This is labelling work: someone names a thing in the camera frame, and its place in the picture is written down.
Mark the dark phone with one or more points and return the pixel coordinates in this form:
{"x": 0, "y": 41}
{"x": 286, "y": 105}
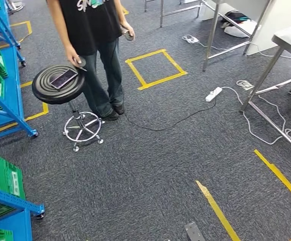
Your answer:
{"x": 63, "y": 78}

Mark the black bag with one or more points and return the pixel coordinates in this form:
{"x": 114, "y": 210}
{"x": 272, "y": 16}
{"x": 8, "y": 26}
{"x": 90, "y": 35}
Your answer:
{"x": 234, "y": 16}

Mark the person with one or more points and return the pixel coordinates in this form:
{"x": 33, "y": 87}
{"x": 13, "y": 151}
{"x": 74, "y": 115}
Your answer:
{"x": 90, "y": 30}

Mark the dark handheld controller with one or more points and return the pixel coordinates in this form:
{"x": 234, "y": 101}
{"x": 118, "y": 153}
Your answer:
{"x": 81, "y": 62}
{"x": 129, "y": 35}

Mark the white bundle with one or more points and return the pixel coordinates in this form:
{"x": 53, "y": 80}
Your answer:
{"x": 238, "y": 30}

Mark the chrome round base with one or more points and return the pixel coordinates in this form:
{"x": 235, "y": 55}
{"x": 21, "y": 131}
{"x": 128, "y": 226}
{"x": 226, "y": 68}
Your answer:
{"x": 16, "y": 6}

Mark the pale grey panel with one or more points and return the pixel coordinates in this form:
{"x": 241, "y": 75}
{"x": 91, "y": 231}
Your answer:
{"x": 276, "y": 16}

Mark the chrome base stool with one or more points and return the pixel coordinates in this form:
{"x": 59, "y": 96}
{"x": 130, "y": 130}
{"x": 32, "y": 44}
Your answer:
{"x": 44, "y": 89}

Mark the white power strip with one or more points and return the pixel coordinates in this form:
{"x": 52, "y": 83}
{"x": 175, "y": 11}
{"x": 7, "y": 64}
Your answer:
{"x": 213, "y": 94}
{"x": 191, "y": 39}

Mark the white power adapter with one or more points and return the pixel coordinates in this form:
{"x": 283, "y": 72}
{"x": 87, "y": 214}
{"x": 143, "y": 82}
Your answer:
{"x": 244, "y": 85}

